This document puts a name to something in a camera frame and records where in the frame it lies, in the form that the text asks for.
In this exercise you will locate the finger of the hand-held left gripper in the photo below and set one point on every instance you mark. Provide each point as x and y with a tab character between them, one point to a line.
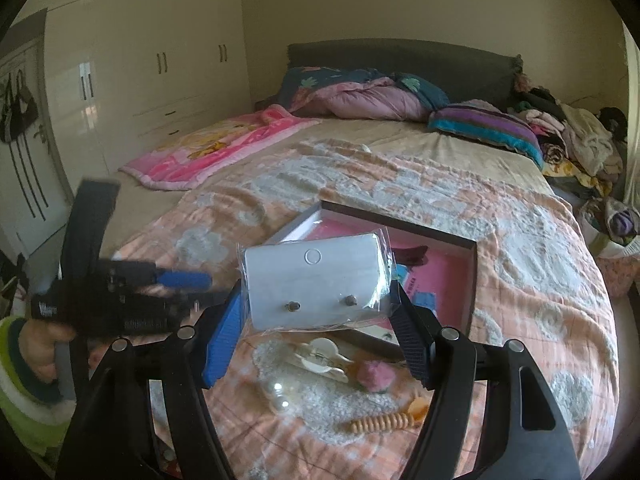
165	310
182	279

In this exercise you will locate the grey shallow box pink inside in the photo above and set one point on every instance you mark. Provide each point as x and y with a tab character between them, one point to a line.
452	285

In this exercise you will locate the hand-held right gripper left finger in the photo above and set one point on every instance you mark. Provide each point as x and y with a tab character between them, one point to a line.
220	347

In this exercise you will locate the white panelled door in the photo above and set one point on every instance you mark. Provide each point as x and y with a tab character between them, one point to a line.
30	185

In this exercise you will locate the basket of clothes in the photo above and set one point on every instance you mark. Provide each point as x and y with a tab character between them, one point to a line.
617	225

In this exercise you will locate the orange hair accessory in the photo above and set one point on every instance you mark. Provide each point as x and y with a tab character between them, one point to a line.
419	407

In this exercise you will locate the person's left forearm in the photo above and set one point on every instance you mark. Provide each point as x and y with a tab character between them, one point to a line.
25	410

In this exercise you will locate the cream wardrobe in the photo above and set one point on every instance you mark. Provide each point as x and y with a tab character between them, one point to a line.
165	35

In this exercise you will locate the striped purple teal pillow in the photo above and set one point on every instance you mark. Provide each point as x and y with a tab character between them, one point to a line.
485	127

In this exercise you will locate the beige bed sheet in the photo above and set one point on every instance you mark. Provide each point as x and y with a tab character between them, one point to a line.
400	135

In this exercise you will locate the hanging black bags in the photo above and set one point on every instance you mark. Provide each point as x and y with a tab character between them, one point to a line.
17	110

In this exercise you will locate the pile of clothes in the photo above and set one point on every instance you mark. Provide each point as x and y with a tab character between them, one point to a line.
575	135

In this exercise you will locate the person's left hand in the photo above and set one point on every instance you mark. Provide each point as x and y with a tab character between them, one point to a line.
42	347

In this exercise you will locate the pink cartoon blanket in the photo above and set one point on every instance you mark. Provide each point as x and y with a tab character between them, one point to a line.
215	150

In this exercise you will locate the pink and floral comforter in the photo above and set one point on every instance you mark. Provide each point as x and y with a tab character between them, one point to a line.
360	95

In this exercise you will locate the pearl hair accessory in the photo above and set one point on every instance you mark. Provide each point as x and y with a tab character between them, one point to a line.
277	395

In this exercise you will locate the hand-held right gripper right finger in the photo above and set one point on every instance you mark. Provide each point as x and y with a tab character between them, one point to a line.
410	345

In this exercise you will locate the white claw hair clip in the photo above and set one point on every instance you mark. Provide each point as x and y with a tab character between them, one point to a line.
320	355

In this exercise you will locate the earring card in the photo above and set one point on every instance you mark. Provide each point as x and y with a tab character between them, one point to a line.
310	280

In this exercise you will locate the peach cloud pattern quilt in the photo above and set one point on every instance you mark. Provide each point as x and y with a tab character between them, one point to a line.
525	285

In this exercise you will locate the dark brown hair accessory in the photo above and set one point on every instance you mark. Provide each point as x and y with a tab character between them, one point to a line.
411	255

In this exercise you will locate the dark grey headboard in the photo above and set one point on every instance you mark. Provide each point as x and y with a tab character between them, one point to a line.
400	60

